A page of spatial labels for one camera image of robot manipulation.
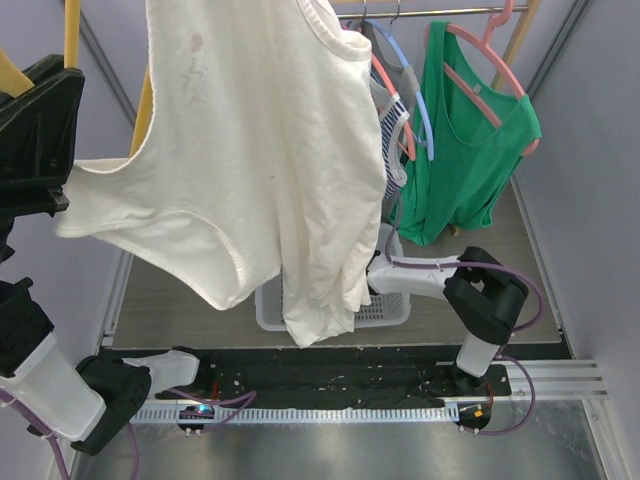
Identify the yellow plastic hanger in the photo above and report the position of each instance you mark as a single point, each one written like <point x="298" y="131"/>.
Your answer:
<point x="145" y="100"/>

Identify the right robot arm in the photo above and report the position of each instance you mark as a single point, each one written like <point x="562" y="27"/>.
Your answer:
<point x="486" y="297"/>

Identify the white slotted cable duct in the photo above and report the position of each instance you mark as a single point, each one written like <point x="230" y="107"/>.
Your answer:
<point x="190" y="414"/>

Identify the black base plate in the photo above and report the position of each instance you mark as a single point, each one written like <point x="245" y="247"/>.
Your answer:
<point x="336" y="378"/>

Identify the pink hanger under striped top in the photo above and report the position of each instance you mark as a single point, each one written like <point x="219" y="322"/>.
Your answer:
<point x="391" y="69"/>

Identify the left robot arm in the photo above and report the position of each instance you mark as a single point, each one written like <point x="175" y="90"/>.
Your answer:
<point x="89" y="403"/>

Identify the green tank top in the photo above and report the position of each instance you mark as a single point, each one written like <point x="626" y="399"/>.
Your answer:
<point x="480" y="135"/>

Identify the grey tank top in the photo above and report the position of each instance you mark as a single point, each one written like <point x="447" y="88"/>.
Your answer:
<point x="401" y="74"/>

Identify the wooden clothes rack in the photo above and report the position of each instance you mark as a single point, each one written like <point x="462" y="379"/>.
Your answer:
<point x="526" y="14"/>

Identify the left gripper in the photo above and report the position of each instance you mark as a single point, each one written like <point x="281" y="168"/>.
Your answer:
<point x="38" y="131"/>

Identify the blue white striped tank top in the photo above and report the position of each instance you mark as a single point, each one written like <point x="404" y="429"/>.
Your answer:
<point x="393" y="117"/>

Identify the blue plastic hanger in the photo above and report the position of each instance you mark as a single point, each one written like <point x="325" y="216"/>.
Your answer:
<point x="424" y="136"/>

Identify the white plastic laundry basket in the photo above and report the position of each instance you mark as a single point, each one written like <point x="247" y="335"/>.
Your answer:
<point x="384" y="311"/>

